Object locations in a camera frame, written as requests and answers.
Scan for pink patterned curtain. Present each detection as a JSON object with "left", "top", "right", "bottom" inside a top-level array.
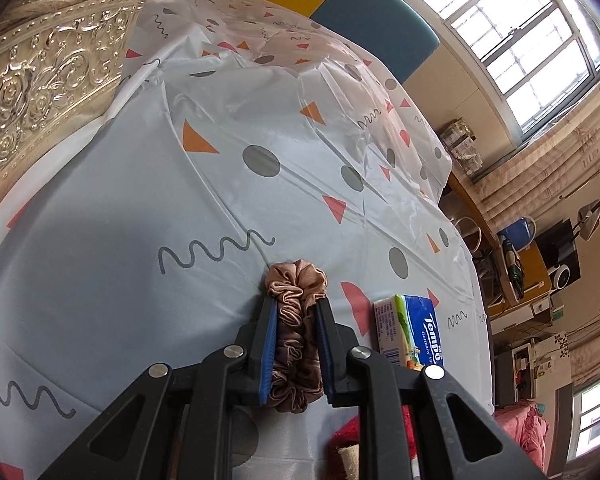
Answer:
[{"left": 472, "top": 75, "right": 600, "bottom": 241}]

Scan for orange wooden cabinet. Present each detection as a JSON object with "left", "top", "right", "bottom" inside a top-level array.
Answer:
[{"left": 485, "top": 245, "right": 551, "bottom": 316}]

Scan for white shelf unit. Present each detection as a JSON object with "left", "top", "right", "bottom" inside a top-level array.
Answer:
[{"left": 495, "top": 330, "right": 576, "bottom": 406}]

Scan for large barred window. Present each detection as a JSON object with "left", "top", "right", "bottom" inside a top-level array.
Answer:
[{"left": 410, "top": 0, "right": 600, "bottom": 133}]

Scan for black monitor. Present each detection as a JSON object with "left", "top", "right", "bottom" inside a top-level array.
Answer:
[{"left": 536, "top": 220, "right": 581, "bottom": 281}]

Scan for dark green tool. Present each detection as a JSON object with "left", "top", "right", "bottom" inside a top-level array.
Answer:
[{"left": 500, "top": 237, "right": 526, "bottom": 301}]

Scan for brown satin scrunchie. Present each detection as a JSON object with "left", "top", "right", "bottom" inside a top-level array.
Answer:
[{"left": 264, "top": 259, "right": 328, "bottom": 413}]

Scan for small side window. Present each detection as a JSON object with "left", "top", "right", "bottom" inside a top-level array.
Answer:
[{"left": 572, "top": 375, "right": 600, "bottom": 456}]

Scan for gold embossed box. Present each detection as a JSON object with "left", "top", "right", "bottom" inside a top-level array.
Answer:
[{"left": 0, "top": 0, "right": 153, "bottom": 231}]

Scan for pink blanket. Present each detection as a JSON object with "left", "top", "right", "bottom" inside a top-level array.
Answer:
[{"left": 494, "top": 402, "right": 551, "bottom": 476}]

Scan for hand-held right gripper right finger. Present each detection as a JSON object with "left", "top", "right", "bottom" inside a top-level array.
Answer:
[{"left": 314, "top": 299, "right": 548, "bottom": 480}]

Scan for white round fan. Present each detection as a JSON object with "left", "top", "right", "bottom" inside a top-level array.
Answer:
[{"left": 550, "top": 260, "right": 578, "bottom": 288}]

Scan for white lamp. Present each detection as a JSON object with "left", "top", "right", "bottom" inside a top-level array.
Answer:
[{"left": 560, "top": 199, "right": 600, "bottom": 243}]

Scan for red plush bear toy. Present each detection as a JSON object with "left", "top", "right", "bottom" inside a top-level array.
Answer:
[{"left": 329, "top": 404, "right": 413, "bottom": 480}]

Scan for patterned boxes on desk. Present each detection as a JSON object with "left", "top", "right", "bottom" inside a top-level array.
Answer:
[{"left": 439, "top": 117, "right": 485, "bottom": 177}]

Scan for yellow blue grey headboard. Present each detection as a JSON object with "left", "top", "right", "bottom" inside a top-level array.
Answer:
[{"left": 210, "top": 0, "right": 440, "bottom": 86}]

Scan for tissue packet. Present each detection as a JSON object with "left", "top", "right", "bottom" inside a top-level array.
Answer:
[{"left": 372, "top": 294, "right": 446, "bottom": 371}]

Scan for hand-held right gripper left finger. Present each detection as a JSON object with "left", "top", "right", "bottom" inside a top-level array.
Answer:
[{"left": 37, "top": 297, "right": 281, "bottom": 480}]

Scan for printed light blue bed sheet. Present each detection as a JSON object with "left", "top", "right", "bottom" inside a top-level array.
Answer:
[{"left": 0, "top": 0, "right": 496, "bottom": 480}]

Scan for white chair with blue back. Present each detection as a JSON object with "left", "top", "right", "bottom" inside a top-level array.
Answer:
[{"left": 497, "top": 215, "right": 538, "bottom": 306}]

